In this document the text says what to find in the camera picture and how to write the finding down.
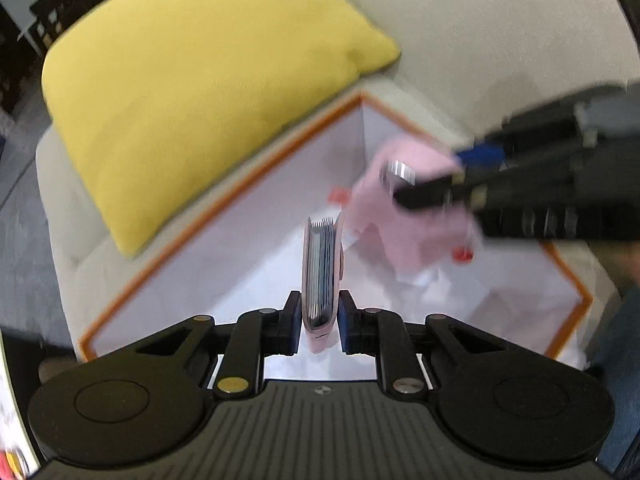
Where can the pink pouch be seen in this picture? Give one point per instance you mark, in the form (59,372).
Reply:
(380,220)

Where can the person's jeans leg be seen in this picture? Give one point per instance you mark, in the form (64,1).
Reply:
(620,360)

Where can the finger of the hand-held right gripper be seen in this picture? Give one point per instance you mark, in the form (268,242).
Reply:
(480,156)
(430,195)

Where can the beige sofa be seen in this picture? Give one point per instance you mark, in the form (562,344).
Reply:
(475,50)

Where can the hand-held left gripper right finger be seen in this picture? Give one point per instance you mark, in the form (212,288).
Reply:
(346,327)

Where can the yellow pillow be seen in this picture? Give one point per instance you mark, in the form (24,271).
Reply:
(190,90)

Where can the brown plush object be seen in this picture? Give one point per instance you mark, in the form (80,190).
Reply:
(55,367)

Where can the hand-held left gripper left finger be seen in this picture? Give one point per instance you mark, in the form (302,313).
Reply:
(293,327)

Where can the white box with orange edges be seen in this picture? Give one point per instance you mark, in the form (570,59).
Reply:
(280,220)

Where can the pink card holder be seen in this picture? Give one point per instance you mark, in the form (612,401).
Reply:
(320,270)

